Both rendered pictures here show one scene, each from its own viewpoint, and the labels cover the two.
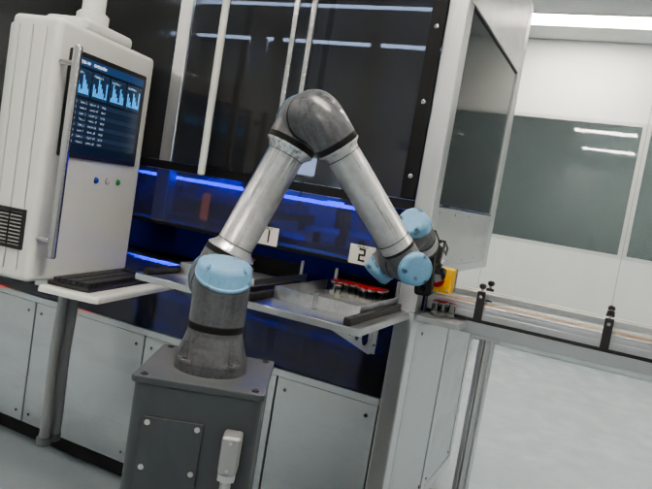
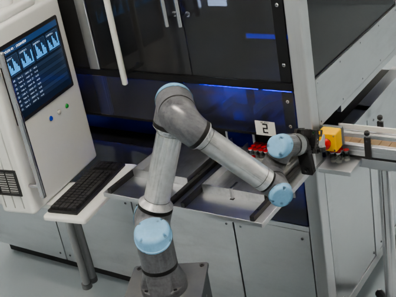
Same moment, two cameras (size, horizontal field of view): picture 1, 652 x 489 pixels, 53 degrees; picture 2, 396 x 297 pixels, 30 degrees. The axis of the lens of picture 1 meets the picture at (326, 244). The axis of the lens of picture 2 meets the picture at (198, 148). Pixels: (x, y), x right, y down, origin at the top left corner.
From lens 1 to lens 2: 1.23 m
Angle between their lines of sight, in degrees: 25
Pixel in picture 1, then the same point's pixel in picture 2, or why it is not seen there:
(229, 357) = (173, 284)
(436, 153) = (298, 46)
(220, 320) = (159, 269)
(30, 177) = (7, 149)
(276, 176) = (167, 154)
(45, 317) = not seen: hidden behind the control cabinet
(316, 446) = (274, 261)
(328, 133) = (188, 138)
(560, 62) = not seen: outside the picture
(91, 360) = (98, 217)
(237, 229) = (154, 194)
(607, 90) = not seen: outside the picture
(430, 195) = (303, 79)
